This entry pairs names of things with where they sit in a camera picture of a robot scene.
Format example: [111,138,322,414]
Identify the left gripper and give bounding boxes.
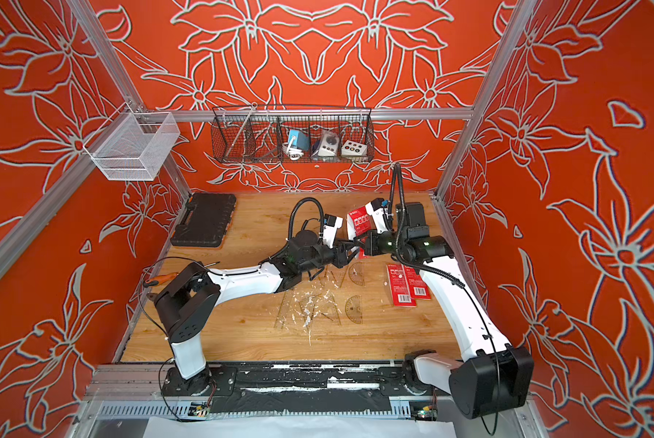
[299,238,363,277]

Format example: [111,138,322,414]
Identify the clear protractor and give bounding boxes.
[345,295,363,324]
[348,261,366,287]

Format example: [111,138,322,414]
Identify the clear triangle ruler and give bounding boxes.
[313,291,341,325]
[313,266,348,289]

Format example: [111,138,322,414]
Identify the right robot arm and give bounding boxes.
[365,166,534,419]

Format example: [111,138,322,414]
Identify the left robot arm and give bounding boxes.
[152,197,363,381]

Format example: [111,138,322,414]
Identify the white dotted cube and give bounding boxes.
[341,141,367,160]

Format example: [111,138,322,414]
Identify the white grey device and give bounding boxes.
[312,131,340,159]

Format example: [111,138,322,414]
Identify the blue white box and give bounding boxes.
[287,130,311,151]

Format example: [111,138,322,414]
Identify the black tool case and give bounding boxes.
[170,192,237,248]

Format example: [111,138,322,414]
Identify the white mesh basket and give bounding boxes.
[85,112,180,182]

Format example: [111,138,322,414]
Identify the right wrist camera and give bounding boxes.
[365,198,392,234]

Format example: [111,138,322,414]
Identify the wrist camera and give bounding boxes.
[365,198,392,234]
[322,214,343,248]

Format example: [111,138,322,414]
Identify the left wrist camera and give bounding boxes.
[322,214,343,248]

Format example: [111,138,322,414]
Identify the black wire basket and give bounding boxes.
[211,104,376,164]

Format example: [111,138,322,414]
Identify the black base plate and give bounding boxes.
[157,361,444,419]

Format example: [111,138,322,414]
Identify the orange handled screwdriver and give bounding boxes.
[142,261,218,288]

